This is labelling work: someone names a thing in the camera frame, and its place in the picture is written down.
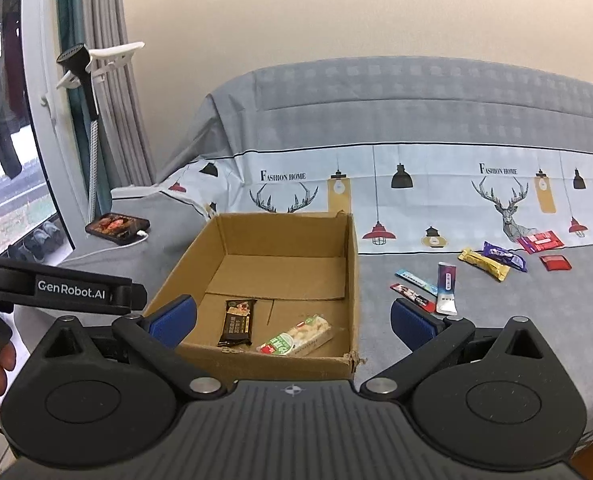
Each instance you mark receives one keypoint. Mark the dark brown snack bar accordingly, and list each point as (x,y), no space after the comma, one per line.
(237,322)

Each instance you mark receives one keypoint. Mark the red purple packet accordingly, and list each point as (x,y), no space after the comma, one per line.
(541,242)

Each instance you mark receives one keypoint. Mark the purple candy packet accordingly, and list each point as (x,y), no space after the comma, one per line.
(504,255)

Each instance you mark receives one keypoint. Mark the dark shoe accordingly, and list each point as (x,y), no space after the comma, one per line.
(46,234)
(21,250)

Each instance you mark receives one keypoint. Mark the green white nougat packet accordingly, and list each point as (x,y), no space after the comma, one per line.
(301,335)

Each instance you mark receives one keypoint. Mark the white purple tube packet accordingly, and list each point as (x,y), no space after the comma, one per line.
(446,287)

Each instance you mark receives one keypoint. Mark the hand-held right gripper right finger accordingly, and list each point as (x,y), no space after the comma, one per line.
(410,327)

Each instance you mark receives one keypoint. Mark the blue stick packet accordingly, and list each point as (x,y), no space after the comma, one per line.
(416,280)

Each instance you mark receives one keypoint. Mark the black smartphone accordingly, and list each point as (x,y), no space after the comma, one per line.
(119,225)

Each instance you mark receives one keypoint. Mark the yellow snack packet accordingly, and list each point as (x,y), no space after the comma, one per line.
(484,264)

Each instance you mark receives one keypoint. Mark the white window frame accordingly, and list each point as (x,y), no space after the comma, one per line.
(39,85)

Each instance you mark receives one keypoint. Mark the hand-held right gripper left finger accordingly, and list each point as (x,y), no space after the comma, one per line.
(174,322)

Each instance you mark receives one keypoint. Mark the cardboard box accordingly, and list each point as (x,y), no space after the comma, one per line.
(276,240)

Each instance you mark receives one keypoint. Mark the grey curtain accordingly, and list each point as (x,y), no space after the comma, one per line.
(106,0)

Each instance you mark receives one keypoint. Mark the red black stick packet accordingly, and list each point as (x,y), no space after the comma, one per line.
(411,296)

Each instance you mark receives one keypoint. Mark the small red packet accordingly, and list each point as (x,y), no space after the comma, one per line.
(555,263)

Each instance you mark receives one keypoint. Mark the green curtain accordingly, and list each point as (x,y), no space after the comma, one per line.
(69,0)

